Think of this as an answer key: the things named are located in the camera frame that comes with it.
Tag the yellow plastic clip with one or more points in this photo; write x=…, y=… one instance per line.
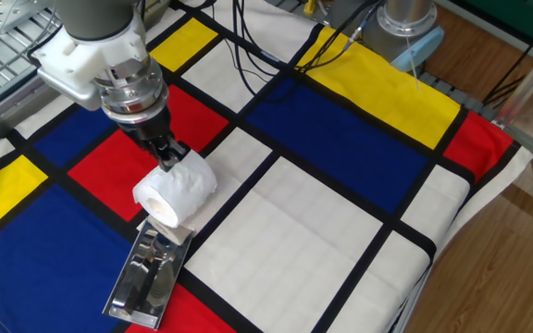
x=310, y=7

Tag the silver vented camera box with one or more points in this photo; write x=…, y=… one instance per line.
x=70, y=92

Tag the aluminium frame post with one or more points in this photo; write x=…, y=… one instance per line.
x=532, y=78

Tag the green floor mat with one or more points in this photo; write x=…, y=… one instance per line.
x=502, y=11

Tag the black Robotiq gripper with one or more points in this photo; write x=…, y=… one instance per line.
x=146, y=129

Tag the silver mounting plate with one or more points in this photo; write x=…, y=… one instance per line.
x=7, y=14

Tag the white printed wrist bracket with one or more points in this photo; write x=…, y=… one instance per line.
x=86, y=55

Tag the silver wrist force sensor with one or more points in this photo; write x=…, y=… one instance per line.
x=130, y=94

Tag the Mondrian pattern table cloth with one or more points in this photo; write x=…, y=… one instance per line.
x=294, y=240

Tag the white toilet paper roll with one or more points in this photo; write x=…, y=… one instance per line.
x=178, y=189

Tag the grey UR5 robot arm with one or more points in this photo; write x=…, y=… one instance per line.
x=95, y=18

